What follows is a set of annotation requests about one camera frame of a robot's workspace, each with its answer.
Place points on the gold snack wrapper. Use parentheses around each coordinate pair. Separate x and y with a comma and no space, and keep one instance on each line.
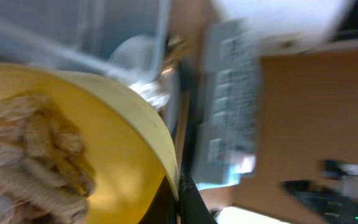
(176,49)

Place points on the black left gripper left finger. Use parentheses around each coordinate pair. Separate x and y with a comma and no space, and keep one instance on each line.
(162,209)

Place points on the grey plate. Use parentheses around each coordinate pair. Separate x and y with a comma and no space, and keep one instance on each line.
(136,54)

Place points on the left wooden chopstick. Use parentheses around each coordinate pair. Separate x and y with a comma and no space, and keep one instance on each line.
(181,126)

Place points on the clear plastic bin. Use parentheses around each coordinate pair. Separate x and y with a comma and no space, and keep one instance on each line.
(81,34)

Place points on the food scraps in bowl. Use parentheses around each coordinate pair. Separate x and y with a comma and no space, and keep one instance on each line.
(44,176)

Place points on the yellow bowl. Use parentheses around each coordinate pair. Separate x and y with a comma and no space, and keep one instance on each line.
(128,145)

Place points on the grey dishwasher rack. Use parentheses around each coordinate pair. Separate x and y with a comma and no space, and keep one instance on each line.
(229,131)

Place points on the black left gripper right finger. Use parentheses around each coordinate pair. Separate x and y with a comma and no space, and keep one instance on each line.
(191,206)

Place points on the crumpled white tissue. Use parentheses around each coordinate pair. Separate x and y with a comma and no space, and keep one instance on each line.
(154,93)

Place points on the round black tray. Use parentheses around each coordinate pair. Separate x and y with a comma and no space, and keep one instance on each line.
(188,82)

